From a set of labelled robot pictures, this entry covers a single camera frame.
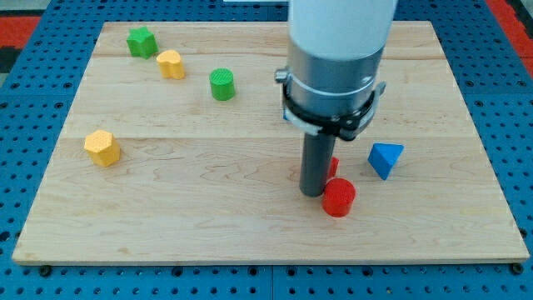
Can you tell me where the red cylinder block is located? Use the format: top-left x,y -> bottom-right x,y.
321,177 -> 356,218

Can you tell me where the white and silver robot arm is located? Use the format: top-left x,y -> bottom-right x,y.
275,0 -> 397,141

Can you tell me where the blue triangle block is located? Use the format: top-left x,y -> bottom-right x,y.
367,143 -> 405,181

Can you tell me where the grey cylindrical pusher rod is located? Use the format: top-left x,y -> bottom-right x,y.
299,133 -> 336,198

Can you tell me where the red block behind rod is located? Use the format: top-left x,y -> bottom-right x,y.
327,157 -> 339,180

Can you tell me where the green cylinder block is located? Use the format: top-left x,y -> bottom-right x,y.
209,68 -> 236,101

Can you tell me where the light wooden board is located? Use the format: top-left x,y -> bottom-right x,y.
12,21 -> 530,266

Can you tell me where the yellow heart block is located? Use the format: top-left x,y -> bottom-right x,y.
156,50 -> 186,80

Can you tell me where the yellow hexagon block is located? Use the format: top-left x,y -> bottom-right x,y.
84,130 -> 121,168

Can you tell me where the green star block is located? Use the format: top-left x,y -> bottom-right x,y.
127,26 -> 159,59

